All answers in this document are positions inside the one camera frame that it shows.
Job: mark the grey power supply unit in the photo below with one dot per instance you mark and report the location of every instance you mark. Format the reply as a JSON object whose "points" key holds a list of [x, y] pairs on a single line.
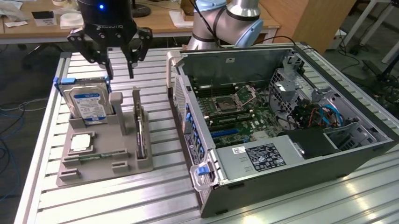
{"points": [[230, 163]]}

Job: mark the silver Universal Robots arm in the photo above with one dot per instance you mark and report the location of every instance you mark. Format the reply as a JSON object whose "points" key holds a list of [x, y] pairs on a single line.
{"points": [[211, 23]]}

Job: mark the wooden cabinet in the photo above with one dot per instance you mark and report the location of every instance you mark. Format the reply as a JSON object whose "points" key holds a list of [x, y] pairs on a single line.
{"points": [[311, 23]]}

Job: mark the black round lamp base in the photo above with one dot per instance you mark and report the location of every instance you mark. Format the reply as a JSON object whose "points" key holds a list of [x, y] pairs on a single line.
{"points": [[143, 11]]}

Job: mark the black plastic shroud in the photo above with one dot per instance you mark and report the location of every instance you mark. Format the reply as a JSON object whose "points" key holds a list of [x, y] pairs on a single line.
{"points": [[309, 142]]}

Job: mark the CPU socket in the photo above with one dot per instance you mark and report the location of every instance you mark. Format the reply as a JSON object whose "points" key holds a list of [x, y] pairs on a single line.
{"points": [[226, 105]]}

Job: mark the green RAM stick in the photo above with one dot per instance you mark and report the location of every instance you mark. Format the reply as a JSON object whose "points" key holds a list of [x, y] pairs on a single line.
{"points": [[233, 117], [106, 155]]}

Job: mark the white tape roll box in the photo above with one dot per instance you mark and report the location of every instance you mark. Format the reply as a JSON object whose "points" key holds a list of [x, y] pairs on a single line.
{"points": [[72, 21]]}

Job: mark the white paper stack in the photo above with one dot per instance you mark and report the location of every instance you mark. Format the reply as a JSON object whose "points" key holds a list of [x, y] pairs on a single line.
{"points": [[181, 19]]}

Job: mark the perforated metal disk bay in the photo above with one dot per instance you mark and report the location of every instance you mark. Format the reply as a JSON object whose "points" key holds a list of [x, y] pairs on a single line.
{"points": [[290, 84]]}

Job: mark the blue expansion slot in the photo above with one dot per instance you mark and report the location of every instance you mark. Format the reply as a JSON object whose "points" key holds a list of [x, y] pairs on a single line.
{"points": [[223, 133]]}

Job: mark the white paper label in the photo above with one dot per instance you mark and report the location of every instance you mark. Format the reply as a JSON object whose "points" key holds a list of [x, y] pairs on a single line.
{"points": [[15, 24]]}

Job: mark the blue case latch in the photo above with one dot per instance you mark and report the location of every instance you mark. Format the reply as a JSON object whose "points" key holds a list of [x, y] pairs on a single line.
{"points": [[202, 170]]}

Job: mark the black open PC case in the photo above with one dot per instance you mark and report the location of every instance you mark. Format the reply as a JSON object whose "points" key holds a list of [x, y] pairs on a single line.
{"points": [[281, 193]]}

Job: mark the silver chipset heatsink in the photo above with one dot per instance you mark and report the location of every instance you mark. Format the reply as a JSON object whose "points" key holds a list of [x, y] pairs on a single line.
{"points": [[261, 136]]}

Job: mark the silver CPU chip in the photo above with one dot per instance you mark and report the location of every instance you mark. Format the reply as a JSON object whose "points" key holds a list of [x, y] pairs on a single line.
{"points": [[80, 142]]}

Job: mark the grey open disk bay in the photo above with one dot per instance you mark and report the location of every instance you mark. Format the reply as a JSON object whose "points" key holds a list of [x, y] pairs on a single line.
{"points": [[358, 130]]}

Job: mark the wooden desk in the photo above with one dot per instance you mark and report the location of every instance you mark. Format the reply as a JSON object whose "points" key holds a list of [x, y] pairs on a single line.
{"points": [[31, 32]]}

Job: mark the hard disk with blue bracket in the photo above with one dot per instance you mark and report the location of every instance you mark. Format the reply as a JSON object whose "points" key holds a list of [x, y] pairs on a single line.
{"points": [[87, 102]]}

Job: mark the grey parts rack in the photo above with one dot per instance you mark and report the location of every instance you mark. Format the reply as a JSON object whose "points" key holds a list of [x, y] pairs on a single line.
{"points": [[103, 168]]}

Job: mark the white box with black top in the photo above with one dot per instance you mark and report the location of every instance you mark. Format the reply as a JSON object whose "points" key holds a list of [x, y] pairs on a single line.
{"points": [[44, 18]]}

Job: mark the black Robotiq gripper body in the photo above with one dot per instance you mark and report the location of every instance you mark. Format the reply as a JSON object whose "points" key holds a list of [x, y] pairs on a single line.
{"points": [[106, 25]]}

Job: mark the small cardboard box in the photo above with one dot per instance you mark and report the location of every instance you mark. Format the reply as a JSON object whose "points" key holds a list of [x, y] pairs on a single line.
{"points": [[187, 9]]}

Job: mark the GPU card with metal bracket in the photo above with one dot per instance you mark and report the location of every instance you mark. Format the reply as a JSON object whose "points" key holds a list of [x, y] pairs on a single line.
{"points": [[139, 121]]}

